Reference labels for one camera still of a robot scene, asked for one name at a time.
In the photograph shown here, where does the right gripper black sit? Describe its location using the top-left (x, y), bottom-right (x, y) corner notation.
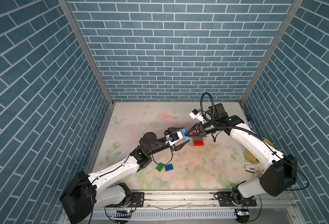
top-left (184, 121), bottom-right (218, 139)

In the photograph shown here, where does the light blue lego brick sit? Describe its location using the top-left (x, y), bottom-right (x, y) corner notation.
top-left (181, 128), bottom-right (190, 141)

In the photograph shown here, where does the red lego brick front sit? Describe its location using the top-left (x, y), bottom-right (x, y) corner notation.
top-left (193, 140), bottom-right (204, 147)

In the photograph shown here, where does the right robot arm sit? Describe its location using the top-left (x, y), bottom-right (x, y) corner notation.
top-left (186, 104), bottom-right (298, 205)

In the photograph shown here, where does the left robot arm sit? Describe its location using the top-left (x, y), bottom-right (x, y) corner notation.
top-left (60, 127), bottom-right (190, 224)

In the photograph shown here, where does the dark blue lego brick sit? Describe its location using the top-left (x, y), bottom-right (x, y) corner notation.
top-left (164, 164), bottom-right (173, 172)

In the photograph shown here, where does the green square lego brick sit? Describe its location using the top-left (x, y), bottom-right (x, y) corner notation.
top-left (156, 163), bottom-right (165, 172)

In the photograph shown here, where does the yellow pen cup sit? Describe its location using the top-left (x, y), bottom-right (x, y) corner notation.
top-left (245, 138), bottom-right (274, 163)

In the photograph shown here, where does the white small clip device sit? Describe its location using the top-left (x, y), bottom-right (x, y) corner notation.
top-left (244, 165), bottom-right (257, 174)

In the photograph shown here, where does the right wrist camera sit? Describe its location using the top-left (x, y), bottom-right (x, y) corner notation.
top-left (189, 109), bottom-right (205, 124)

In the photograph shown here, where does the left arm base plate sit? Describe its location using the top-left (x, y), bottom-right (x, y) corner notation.
top-left (106, 192), bottom-right (145, 208)

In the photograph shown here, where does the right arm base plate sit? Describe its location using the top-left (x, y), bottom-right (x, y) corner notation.
top-left (214, 191), bottom-right (257, 207)

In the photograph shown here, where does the aluminium front rail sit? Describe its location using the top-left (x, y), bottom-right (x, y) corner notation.
top-left (95, 188), bottom-right (296, 210)

